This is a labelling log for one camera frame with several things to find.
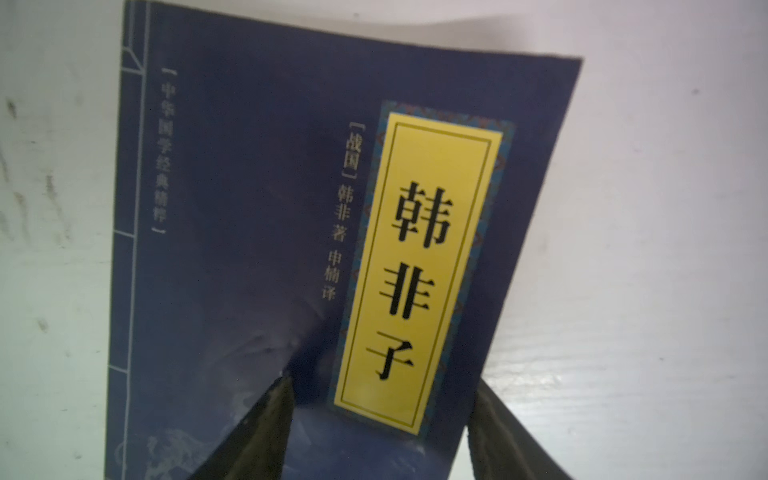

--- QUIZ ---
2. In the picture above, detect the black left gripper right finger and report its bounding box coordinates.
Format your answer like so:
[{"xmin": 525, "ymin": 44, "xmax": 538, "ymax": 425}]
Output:
[{"xmin": 468, "ymin": 380, "xmax": 572, "ymax": 480}]

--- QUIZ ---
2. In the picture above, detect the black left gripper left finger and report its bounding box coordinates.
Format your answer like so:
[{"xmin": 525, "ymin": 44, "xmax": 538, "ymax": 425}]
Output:
[{"xmin": 191, "ymin": 376, "xmax": 295, "ymax": 480}]

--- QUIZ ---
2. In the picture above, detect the blue book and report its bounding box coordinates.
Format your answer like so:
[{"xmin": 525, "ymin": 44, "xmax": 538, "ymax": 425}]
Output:
[{"xmin": 104, "ymin": 1, "xmax": 582, "ymax": 479}]

